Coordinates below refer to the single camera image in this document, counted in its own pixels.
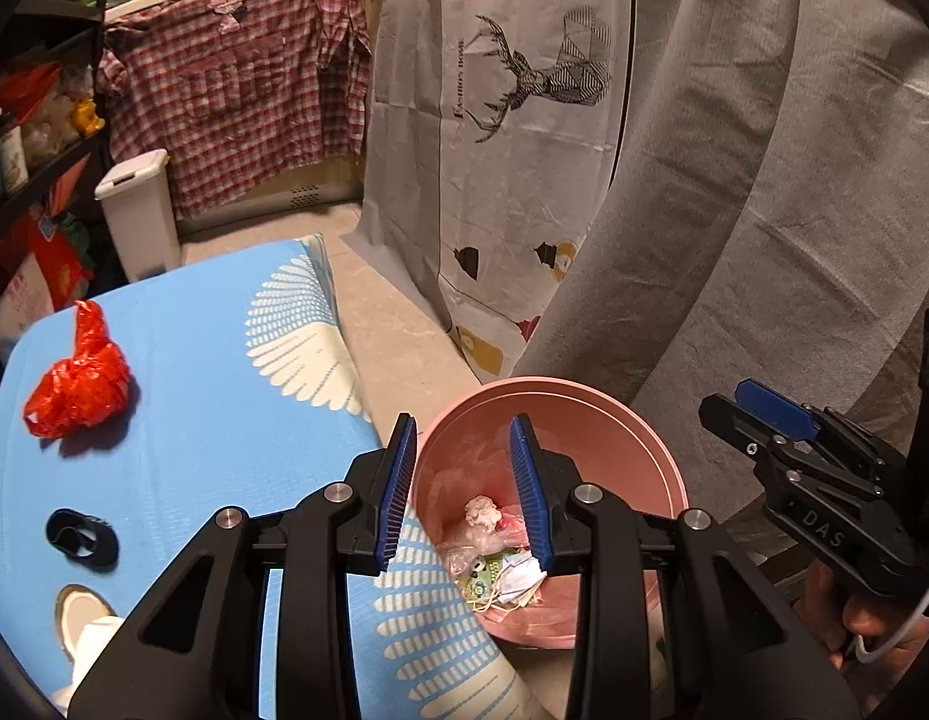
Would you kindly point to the blue patterned tablecloth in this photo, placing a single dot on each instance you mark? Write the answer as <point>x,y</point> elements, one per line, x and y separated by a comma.
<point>209,390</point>

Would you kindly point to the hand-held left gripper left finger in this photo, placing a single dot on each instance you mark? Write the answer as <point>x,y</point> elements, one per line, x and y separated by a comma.
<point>397,495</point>

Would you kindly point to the pink plastic bin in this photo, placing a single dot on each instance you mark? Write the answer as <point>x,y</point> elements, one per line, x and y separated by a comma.
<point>584,420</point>

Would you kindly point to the white deer print cloth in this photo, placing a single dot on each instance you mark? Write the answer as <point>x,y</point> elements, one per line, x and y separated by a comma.
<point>434,165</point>

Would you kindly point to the white tissue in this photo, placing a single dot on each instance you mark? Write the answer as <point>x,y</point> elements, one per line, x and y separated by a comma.
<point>481,512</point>

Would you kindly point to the red plastic bag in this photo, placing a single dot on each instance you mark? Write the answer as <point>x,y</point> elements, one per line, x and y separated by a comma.
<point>78,390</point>

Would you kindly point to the white and red packet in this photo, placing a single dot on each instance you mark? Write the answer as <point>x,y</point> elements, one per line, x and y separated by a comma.
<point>509,529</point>

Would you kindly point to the red plaid shirt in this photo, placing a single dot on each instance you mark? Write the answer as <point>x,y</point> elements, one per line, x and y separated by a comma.
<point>232,90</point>

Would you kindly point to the black shelf rack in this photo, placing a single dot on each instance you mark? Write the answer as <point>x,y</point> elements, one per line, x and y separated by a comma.
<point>59,169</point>

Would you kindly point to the blue face mask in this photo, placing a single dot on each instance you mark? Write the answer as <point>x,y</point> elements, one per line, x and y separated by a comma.
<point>520,581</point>

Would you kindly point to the orange plastic bag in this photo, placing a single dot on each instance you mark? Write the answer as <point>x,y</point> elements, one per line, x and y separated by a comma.
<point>22,90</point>

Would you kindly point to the green printed packet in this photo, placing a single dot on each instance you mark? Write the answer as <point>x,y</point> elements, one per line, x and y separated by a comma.
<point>483,581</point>

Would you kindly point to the black fabric band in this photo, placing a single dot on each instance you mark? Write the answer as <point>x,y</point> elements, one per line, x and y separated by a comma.
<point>97,551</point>

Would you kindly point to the white pedal bin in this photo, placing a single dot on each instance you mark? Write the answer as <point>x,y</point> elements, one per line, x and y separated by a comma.
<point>138,225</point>

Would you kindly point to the white cup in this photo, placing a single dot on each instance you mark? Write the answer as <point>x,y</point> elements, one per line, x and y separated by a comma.
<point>14,161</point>

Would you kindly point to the clear plastic wrap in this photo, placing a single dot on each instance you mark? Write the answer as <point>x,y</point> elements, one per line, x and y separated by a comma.
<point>464,559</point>

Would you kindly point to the red and white sack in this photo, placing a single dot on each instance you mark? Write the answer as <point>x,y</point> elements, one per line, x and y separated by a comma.
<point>29,292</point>

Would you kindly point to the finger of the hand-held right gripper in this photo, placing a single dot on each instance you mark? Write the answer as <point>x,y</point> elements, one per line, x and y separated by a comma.
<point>734,427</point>
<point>775,403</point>

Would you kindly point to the grey cloth cover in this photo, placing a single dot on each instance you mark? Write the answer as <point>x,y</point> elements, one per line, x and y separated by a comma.
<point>771,165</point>

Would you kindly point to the yellow toy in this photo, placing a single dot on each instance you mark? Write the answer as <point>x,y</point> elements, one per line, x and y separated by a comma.
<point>87,118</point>

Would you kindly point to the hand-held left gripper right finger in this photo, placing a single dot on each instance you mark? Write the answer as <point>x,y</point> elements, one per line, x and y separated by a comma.
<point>528,495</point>

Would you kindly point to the person's right hand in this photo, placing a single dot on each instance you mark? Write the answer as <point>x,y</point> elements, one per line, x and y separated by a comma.
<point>861,626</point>

